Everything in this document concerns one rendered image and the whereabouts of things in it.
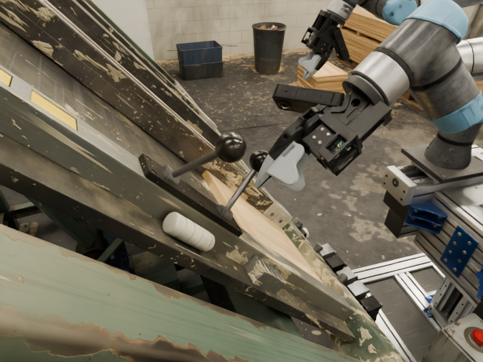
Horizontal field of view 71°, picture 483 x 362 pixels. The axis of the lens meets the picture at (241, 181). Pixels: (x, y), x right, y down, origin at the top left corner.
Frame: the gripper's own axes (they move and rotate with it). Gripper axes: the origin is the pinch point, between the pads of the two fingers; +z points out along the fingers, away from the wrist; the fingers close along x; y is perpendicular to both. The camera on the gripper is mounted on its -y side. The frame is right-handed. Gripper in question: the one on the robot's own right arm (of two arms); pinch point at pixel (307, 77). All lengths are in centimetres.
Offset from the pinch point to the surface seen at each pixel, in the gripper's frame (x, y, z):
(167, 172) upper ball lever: 68, 53, 11
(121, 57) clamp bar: -12, 57, 21
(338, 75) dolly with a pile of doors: -239, -184, 8
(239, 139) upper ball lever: 72, 48, 2
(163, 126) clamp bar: 33, 48, 20
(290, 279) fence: 66, 21, 29
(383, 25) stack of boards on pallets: -310, -254, -69
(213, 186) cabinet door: 39, 32, 29
